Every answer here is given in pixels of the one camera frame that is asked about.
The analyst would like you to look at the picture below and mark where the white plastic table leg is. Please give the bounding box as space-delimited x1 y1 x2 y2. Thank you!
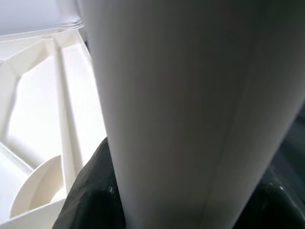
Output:
56 0 84 31
78 0 305 229

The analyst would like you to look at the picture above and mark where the black cloth table cover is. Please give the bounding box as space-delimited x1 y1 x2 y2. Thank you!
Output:
232 112 305 229

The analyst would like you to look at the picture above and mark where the white plastic children tabletop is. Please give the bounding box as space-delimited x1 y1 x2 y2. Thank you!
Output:
0 28 108 229

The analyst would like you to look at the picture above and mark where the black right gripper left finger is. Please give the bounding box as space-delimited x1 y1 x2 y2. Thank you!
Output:
51 137 129 229

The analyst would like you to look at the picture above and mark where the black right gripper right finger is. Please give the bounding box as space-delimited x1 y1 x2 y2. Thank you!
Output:
232 167 305 229

